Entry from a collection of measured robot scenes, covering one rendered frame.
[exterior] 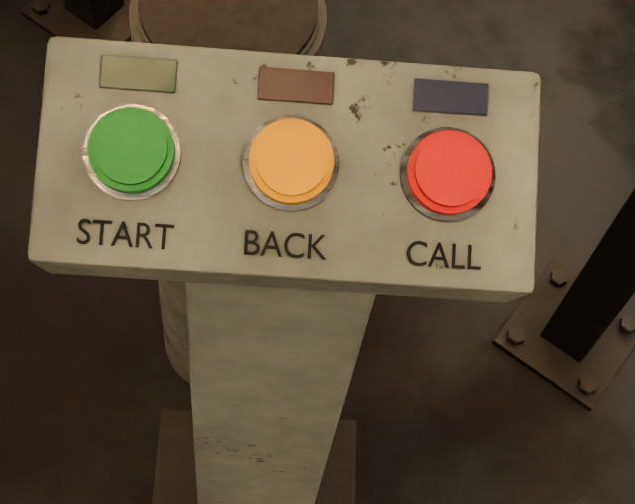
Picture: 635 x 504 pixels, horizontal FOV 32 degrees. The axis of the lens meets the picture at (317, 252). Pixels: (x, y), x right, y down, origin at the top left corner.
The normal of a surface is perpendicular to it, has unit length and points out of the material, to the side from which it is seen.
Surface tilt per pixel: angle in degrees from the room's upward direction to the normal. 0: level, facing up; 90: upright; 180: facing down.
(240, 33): 0
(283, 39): 0
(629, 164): 0
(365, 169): 20
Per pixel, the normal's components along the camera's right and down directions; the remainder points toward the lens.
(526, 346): 0.07, -0.46
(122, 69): 0.06, -0.13
